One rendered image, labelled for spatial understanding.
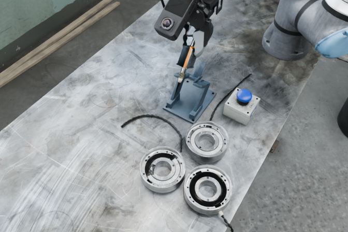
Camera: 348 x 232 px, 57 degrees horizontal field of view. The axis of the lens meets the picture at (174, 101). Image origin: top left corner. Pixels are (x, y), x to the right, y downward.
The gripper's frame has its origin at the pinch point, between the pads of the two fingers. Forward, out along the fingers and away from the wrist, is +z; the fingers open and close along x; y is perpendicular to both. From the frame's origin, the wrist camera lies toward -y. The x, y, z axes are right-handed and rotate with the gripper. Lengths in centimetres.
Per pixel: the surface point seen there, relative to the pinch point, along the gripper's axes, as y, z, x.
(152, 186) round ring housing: -26.6, 14.1, -6.9
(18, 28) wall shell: 35, 86, 148
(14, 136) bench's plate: -33.5, 17.9, 31.3
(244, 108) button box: 3.5, 15.6, -14.8
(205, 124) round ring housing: -5.4, 16.6, -8.4
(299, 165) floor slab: 48, 103, -40
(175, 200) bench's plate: -25.4, 18.2, -12.0
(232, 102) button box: 3.6, 15.7, -11.3
